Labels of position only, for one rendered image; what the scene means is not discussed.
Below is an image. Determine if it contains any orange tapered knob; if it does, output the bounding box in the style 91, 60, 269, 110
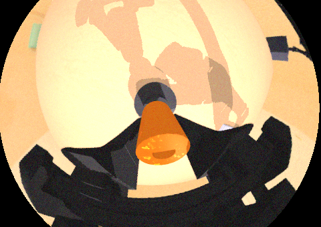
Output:
136, 101, 190, 165

